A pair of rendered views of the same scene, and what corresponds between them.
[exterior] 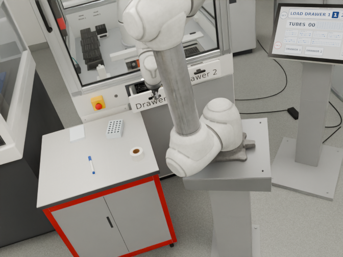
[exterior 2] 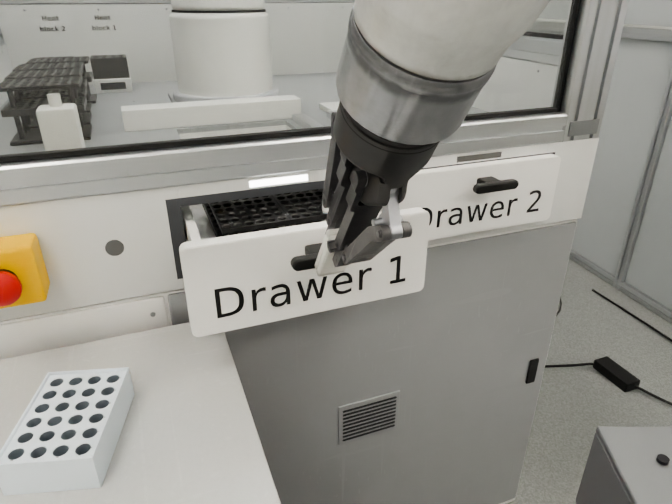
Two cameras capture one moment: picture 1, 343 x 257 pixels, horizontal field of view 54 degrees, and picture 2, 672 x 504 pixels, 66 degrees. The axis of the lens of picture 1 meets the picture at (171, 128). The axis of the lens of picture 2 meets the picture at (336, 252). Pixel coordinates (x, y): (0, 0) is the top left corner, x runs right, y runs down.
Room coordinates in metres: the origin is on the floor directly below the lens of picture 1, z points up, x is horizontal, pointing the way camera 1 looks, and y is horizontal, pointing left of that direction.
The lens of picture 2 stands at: (1.14, 0.17, 1.16)
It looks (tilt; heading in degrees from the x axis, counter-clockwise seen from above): 26 degrees down; 346
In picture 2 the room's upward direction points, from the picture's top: straight up
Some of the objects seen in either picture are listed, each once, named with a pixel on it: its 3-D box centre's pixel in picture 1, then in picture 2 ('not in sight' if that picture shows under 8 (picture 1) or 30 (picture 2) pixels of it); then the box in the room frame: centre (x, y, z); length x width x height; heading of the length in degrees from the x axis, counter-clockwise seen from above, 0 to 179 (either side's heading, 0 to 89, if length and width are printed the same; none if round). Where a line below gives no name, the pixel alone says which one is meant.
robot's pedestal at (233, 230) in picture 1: (232, 208); not in sight; (1.15, -0.24, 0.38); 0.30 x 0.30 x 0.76; 73
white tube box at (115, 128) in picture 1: (115, 128); (72, 425); (1.58, 0.32, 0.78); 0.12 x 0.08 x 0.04; 171
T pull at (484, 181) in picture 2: (199, 71); (490, 183); (1.81, -0.24, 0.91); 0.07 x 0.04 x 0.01; 97
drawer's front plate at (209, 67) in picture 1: (198, 73); (477, 198); (1.83, -0.24, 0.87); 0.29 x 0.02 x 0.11; 97
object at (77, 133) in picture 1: (77, 133); not in sight; (1.63, 0.56, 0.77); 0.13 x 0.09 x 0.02; 7
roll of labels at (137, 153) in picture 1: (137, 153); not in sight; (1.33, 0.21, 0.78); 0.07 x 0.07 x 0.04
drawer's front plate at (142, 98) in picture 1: (154, 98); (313, 269); (1.67, 0.06, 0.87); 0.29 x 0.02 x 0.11; 97
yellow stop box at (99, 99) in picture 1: (98, 103); (6, 272); (1.74, 0.40, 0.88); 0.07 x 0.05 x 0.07; 97
